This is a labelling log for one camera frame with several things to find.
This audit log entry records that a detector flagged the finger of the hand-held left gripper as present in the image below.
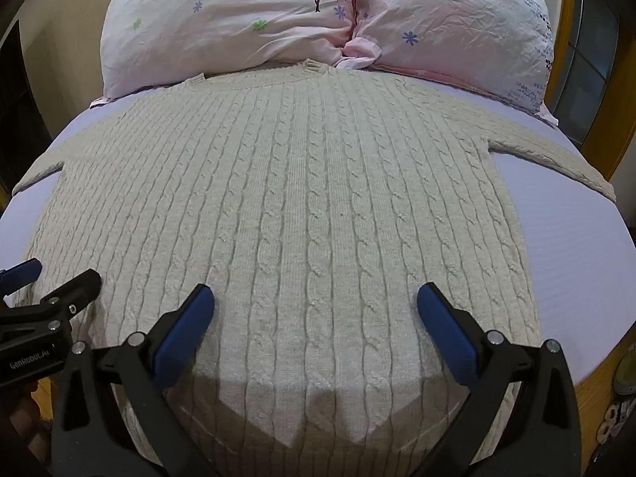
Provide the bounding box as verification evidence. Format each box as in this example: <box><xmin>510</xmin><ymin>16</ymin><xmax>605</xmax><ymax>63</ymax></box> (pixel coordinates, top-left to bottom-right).
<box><xmin>0</xmin><ymin>258</ymin><xmax>43</xmax><ymax>290</ymax></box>
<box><xmin>0</xmin><ymin>269</ymin><xmax>103</xmax><ymax>339</ymax></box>

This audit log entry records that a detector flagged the pink floral pillow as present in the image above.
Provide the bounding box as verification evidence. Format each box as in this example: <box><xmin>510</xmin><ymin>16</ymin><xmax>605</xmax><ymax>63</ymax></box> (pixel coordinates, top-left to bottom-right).
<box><xmin>99</xmin><ymin>0</ymin><xmax>366</xmax><ymax>101</ymax></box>
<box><xmin>334</xmin><ymin>0</ymin><xmax>560</xmax><ymax>127</ymax></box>

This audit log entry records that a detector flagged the wooden framed window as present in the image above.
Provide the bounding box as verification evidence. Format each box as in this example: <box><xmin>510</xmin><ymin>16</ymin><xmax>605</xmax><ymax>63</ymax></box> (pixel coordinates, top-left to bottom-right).
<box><xmin>551</xmin><ymin>0</ymin><xmax>636</xmax><ymax>182</ymax></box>

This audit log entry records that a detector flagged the wooden bed frame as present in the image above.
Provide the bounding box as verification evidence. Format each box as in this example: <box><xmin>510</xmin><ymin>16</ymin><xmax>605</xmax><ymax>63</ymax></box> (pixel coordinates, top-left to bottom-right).
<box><xmin>30</xmin><ymin>328</ymin><xmax>636</xmax><ymax>477</ymax></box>

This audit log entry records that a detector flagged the green shoe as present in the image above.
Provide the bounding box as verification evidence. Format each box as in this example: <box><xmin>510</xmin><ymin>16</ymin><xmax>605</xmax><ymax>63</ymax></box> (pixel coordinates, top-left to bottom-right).
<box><xmin>612</xmin><ymin>343</ymin><xmax>636</xmax><ymax>397</ymax></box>

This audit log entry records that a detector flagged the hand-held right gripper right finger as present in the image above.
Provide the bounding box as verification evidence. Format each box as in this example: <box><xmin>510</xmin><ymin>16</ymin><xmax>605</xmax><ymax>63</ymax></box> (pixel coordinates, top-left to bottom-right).
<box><xmin>416</xmin><ymin>282</ymin><xmax>583</xmax><ymax>477</ymax></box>

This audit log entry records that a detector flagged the cream cable-knit sweater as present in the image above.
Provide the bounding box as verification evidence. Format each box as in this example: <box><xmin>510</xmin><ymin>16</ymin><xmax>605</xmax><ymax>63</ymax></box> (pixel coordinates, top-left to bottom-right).
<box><xmin>11</xmin><ymin>58</ymin><xmax>617</xmax><ymax>477</ymax></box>

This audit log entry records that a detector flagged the white patterned slipper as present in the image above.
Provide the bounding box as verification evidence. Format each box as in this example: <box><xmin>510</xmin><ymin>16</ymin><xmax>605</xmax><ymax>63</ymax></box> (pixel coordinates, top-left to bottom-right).
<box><xmin>595</xmin><ymin>397</ymin><xmax>636</xmax><ymax>445</ymax></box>

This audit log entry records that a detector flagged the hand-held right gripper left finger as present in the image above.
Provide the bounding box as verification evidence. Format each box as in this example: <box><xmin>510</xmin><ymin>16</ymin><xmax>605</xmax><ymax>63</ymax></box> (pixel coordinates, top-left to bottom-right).
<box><xmin>51</xmin><ymin>283</ymin><xmax>216</xmax><ymax>477</ymax></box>

